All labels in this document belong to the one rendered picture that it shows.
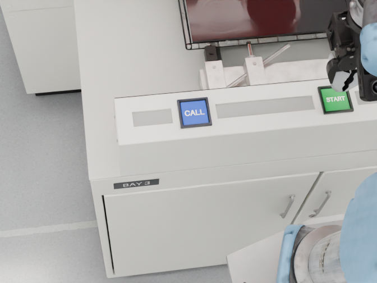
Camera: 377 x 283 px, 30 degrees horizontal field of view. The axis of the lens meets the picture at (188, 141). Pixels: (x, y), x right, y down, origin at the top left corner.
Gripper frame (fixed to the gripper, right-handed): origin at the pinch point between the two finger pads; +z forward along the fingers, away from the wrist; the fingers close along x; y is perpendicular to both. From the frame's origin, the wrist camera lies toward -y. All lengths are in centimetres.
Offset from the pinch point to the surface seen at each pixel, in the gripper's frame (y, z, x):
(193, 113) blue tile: 0.2, 3.9, 26.3
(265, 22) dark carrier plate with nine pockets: 22.7, 10.4, 7.9
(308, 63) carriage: 13.3, 12.3, 0.6
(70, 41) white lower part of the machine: 58, 64, 50
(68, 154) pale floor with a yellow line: 39, 100, 55
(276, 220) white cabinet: -5, 56, 3
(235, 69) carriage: 13.3, 12.3, 15.4
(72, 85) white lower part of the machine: 58, 89, 51
